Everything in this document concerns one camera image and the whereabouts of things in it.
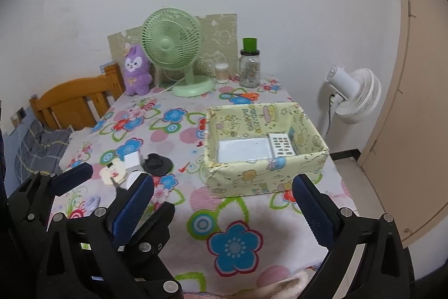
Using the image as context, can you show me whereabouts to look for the black round stand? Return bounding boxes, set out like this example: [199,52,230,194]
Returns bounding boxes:
[142,153,174,176]

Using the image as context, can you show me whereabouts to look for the yellow cartoon print box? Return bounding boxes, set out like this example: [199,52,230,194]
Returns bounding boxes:
[204,102,330,198]

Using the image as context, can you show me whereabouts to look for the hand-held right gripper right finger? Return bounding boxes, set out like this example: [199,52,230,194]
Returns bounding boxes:
[292,174,417,299]

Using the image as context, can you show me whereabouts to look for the purple plush toy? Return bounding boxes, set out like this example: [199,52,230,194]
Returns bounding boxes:
[121,43,154,96]

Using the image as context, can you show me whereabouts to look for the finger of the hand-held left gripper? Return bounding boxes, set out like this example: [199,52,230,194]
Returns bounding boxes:
[118,203,183,299]
[8,162,94,234]

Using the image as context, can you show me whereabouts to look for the white charger cube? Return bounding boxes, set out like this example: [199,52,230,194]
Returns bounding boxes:
[124,154,141,170]

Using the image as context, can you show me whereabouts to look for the beige patterned board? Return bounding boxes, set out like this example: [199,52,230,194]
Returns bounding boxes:
[107,14,238,83]

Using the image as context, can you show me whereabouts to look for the white fan power cable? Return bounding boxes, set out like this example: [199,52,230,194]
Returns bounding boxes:
[324,92,342,139]

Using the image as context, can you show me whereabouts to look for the green fan white cable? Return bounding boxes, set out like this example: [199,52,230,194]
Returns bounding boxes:
[153,74,190,94]

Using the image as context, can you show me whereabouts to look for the cream round cartoon case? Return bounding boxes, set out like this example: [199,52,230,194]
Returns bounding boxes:
[100,161,129,186]

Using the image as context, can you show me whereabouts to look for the beige door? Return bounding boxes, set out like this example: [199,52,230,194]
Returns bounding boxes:
[357,0,448,248]

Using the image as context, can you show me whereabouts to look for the white remote control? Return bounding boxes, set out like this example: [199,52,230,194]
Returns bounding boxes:
[268,133,293,157]

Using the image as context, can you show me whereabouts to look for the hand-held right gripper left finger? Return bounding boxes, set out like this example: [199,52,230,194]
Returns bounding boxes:
[38,172,155,299]

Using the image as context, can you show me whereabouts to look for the glass jar with green lid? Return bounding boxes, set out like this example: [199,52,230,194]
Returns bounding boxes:
[239,38,263,89]

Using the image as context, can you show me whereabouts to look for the cotton swab container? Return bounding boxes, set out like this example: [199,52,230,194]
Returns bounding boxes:
[215,62,230,83]

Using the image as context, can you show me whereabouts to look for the wooden bed headboard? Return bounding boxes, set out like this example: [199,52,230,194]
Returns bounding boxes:
[30,63,125,132]

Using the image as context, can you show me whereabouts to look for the green desk fan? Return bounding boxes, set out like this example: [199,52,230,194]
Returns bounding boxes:
[142,8,216,97]

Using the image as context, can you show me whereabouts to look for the floral tablecloth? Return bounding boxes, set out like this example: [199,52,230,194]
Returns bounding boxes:
[47,73,360,296]

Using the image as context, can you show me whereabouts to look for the plaid grey pillow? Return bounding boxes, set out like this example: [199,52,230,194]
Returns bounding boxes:
[14,119,73,178]

